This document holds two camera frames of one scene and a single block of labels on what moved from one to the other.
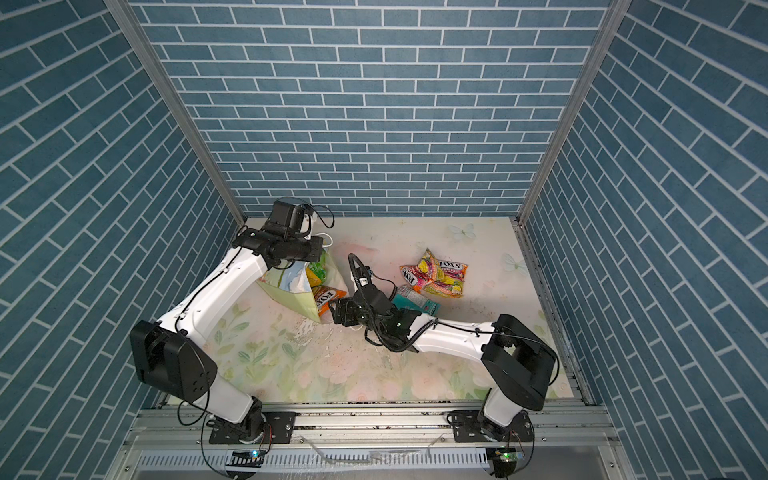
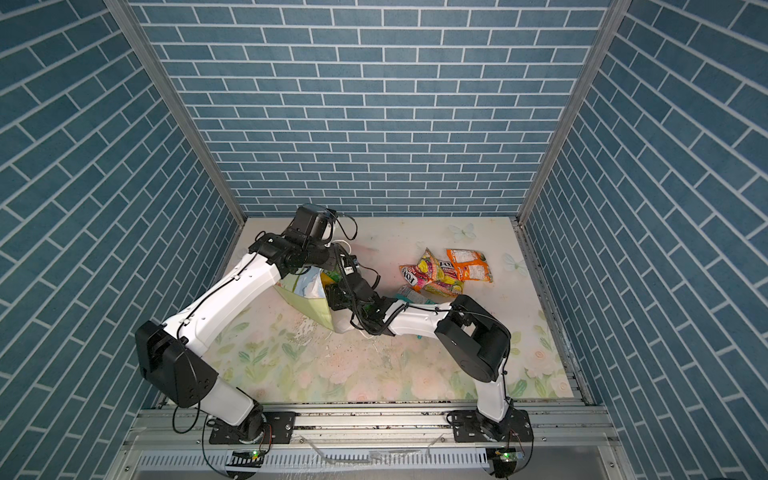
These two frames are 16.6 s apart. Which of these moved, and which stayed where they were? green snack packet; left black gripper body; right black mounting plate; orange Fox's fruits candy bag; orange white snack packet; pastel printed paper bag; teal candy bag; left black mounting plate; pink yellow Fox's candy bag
Moved: green snack packet; left black gripper body; orange white snack packet
Stayed: left black mounting plate; teal candy bag; pink yellow Fox's candy bag; right black mounting plate; pastel printed paper bag; orange Fox's fruits candy bag
